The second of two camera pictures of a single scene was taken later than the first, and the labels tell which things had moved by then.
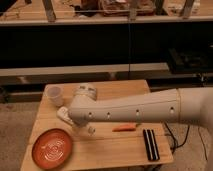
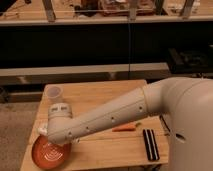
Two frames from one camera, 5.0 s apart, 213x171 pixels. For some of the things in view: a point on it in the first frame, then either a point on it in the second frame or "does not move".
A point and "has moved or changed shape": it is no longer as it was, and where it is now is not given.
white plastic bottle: [64, 114] has moved or changed shape
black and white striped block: [151, 144] does not move
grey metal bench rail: [55, 75] does not move
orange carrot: [125, 127] does not move
